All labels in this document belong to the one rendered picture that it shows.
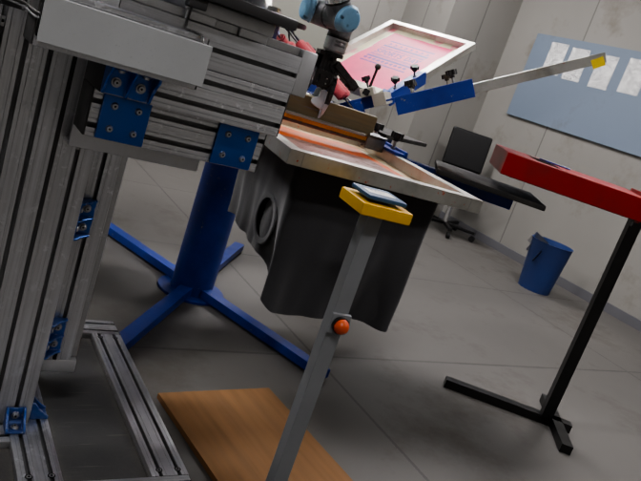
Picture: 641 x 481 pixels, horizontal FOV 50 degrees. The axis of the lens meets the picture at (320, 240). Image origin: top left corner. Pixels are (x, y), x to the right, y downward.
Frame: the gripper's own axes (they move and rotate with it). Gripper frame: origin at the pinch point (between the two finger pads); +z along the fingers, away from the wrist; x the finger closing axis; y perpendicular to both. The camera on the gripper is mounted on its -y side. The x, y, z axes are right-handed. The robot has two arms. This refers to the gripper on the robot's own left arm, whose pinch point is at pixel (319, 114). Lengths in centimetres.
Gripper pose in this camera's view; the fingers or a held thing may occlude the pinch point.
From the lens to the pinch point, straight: 228.8
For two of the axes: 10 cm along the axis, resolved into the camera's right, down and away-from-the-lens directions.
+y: -8.8, -2.0, -4.3
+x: 3.4, 3.5, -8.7
